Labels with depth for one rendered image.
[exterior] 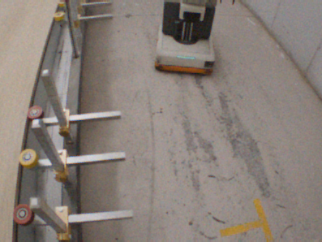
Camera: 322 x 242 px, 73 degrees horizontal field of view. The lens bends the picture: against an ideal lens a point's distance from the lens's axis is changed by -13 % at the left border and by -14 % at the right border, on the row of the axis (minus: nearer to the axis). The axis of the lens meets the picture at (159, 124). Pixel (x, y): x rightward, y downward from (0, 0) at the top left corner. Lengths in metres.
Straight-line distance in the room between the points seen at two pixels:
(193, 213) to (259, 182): 0.63
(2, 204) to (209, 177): 1.52
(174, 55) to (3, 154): 1.93
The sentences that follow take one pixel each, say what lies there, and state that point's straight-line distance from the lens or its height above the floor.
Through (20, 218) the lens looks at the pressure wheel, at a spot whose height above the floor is 0.91.
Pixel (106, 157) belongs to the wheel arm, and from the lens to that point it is 1.08.
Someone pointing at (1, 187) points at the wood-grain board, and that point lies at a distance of 1.10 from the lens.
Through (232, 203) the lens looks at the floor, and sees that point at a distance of 2.00.
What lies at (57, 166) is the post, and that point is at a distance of 1.05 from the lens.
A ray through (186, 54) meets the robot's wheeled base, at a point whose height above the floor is 0.28.
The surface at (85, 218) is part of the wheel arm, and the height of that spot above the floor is 0.82.
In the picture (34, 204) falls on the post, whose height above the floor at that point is 1.11.
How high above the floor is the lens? 1.77
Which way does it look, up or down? 52 degrees down
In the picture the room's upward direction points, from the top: 5 degrees clockwise
